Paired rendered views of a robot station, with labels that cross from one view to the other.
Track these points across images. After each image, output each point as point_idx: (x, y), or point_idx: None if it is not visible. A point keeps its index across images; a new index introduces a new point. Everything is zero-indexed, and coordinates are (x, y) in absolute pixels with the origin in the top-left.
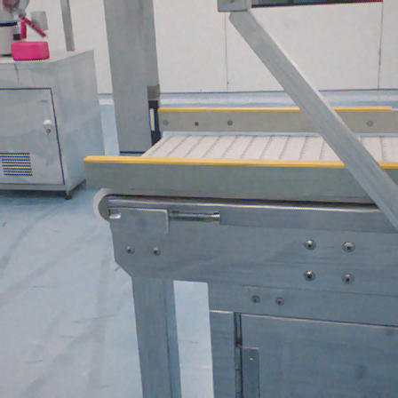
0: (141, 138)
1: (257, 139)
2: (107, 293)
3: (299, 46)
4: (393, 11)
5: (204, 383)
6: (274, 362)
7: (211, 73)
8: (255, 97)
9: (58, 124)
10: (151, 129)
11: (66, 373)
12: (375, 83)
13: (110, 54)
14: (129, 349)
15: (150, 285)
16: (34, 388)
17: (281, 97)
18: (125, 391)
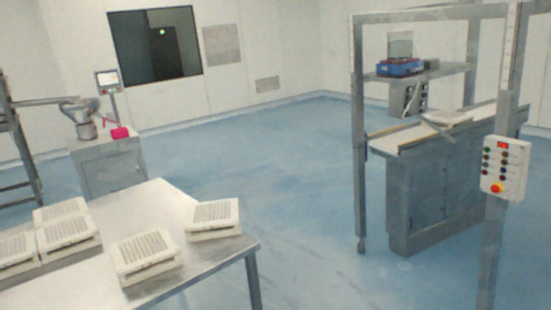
0: (362, 143)
1: (389, 136)
2: (243, 221)
3: (169, 101)
4: (209, 78)
5: (316, 225)
6: (415, 175)
7: (123, 124)
8: (151, 131)
9: (143, 166)
10: (365, 140)
11: (275, 243)
12: (208, 112)
13: (357, 125)
14: (281, 230)
15: (362, 179)
16: (273, 251)
17: (165, 129)
18: (300, 238)
